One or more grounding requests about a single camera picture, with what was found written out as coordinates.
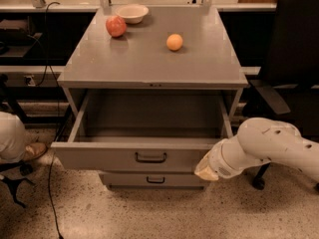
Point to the brown shoe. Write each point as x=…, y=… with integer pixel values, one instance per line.
x=34, y=151

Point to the black office chair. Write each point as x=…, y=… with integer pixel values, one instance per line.
x=286, y=87

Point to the grey top drawer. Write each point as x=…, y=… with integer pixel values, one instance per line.
x=135, y=131

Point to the white bowl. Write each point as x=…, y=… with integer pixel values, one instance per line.
x=132, y=13

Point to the grey metal drawer cabinet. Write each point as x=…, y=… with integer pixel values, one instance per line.
x=140, y=60

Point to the grey drawer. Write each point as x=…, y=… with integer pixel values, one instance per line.
x=152, y=180
x=135, y=131

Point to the orange fruit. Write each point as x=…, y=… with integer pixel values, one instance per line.
x=174, y=42

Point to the wall power outlet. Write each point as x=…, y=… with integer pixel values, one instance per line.
x=29, y=81

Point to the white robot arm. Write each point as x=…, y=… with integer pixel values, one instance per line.
x=260, y=141

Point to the black chair base left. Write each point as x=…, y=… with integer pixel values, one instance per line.
x=13, y=184

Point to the grey bottom drawer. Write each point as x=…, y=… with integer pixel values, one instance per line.
x=152, y=180

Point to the padded gripper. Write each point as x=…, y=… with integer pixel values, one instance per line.
x=219, y=163

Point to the red apple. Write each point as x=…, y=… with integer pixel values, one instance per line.
x=116, y=26

